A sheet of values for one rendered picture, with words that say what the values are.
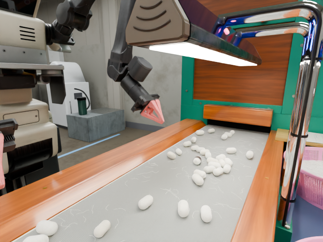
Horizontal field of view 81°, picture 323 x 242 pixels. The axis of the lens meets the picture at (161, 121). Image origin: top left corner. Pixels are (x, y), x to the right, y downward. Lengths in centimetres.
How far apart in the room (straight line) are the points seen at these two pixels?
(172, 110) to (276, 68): 239
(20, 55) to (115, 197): 63
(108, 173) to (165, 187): 15
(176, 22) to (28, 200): 42
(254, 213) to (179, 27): 33
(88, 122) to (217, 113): 236
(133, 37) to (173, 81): 291
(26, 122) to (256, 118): 95
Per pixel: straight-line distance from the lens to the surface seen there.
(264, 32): 56
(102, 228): 38
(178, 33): 21
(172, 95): 316
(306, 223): 59
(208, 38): 27
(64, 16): 92
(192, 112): 107
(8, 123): 42
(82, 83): 404
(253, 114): 92
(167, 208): 43
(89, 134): 309
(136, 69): 64
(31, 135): 89
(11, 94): 91
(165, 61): 321
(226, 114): 95
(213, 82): 103
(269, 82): 98
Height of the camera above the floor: 100
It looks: 14 degrees down
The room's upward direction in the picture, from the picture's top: straight up
